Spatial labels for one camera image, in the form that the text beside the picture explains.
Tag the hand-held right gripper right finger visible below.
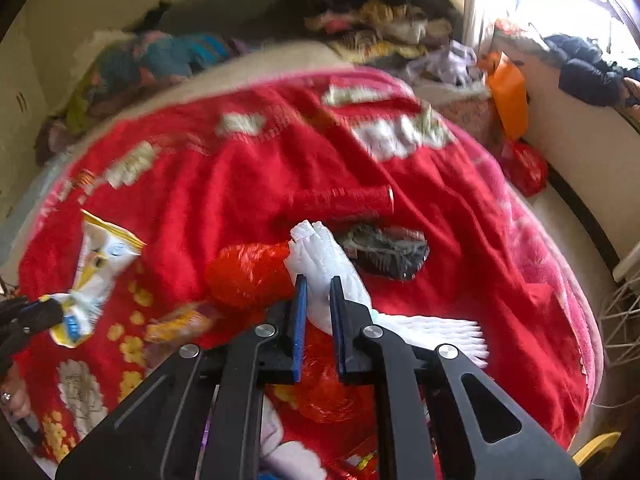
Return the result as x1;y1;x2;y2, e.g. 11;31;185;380
327;276;583;480

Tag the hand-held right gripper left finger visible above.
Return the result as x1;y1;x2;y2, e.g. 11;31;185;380
55;275;308;480

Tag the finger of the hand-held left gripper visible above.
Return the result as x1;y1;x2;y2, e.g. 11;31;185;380
0;296;66;358

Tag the white crinkled plastic wrapper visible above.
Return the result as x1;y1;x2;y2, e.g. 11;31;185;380
284;220;490;368

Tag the yellow and white snack packet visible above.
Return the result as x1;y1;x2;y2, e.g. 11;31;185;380
49;209;147;348

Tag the yellow trash bin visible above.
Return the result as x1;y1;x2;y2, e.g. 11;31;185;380
572;431;622;468

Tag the person's left hand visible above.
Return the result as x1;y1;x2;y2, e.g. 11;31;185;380
0;360;33;421

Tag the red crumpled plastic bag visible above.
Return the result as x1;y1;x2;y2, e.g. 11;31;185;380
206;241;386;423

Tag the dark crumpled wrapper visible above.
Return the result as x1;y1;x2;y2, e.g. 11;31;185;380
334;224;431;281

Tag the red cylindrical snack packet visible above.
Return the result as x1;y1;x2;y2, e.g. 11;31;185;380
292;185;396;221

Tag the orange snack wrapper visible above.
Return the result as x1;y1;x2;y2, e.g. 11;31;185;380
145;305;221;343

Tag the red floral blanket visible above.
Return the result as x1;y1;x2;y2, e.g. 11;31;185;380
12;72;601;480

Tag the pink blanket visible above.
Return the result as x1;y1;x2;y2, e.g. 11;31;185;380
390;75;607;411

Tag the red shopping bag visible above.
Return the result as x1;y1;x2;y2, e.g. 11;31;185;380
502;139;550;198

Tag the floral fabric box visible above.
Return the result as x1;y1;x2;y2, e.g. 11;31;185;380
440;94;501;152

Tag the orange bag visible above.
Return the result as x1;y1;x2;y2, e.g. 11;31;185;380
477;51;530;141

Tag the pale lilac cloth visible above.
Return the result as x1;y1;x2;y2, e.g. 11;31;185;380
407;42;488;86

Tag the teal floral cloth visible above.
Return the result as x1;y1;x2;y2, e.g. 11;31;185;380
65;30;251;131

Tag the pile of clothes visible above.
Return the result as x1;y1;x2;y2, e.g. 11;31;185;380
305;0;466;61

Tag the grey headboard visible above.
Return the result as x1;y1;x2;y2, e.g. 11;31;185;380
135;0;321;43

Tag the dark padded jacket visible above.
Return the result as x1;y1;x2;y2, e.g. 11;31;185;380
545;34;640;108

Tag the white wire stool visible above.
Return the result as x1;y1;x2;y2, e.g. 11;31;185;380
597;254;640;406

